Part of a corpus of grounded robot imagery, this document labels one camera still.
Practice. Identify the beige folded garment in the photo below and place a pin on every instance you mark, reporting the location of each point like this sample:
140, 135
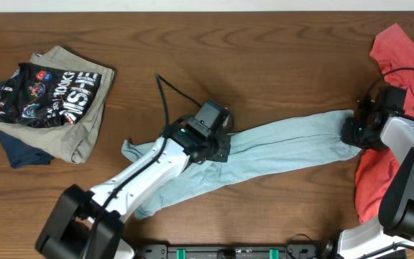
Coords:
72, 143

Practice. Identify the light blue t-shirt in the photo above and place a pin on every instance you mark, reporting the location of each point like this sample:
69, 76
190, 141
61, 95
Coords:
278, 147

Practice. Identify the red t-shirt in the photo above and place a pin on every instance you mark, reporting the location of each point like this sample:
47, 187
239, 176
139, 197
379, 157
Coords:
392, 49

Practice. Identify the navy folded garment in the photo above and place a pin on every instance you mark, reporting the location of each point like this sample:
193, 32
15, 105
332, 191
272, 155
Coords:
20, 154

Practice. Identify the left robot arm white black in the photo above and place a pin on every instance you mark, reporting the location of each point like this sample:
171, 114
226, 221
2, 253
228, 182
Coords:
89, 224

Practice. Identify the black printed folded shirt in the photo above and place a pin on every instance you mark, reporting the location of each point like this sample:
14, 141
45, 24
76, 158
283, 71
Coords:
43, 97

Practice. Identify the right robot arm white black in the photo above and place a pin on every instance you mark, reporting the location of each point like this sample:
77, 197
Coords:
393, 228

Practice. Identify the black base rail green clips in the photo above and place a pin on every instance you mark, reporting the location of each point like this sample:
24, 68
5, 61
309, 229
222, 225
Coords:
299, 246

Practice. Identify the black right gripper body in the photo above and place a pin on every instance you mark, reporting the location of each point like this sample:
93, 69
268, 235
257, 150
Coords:
348, 131

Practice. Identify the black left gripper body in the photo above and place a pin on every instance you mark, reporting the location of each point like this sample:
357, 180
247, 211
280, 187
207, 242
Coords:
220, 151

